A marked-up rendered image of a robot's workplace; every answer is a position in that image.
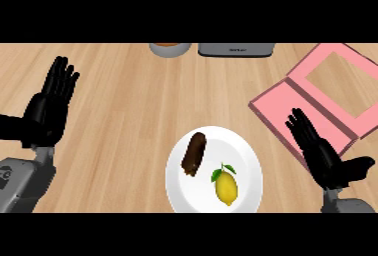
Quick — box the grey flat appliance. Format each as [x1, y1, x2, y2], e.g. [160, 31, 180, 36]
[197, 43, 278, 59]

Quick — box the white oval plate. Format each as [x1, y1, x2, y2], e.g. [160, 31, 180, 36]
[164, 125, 264, 214]

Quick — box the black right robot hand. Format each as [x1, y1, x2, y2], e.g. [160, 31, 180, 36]
[284, 107, 377, 191]

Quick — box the dark brown chocolate eclair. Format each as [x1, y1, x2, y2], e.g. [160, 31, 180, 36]
[180, 131, 208, 178]

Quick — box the pink open cardboard box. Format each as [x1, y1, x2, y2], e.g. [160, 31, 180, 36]
[247, 43, 378, 164]

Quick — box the grey cup with orange content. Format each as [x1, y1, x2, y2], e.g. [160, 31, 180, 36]
[148, 43, 194, 59]

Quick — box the yellow lemon with leaves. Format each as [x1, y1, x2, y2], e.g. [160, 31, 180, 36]
[210, 162, 241, 207]

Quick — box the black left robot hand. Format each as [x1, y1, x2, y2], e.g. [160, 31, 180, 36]
[0, 55, 81, 150]

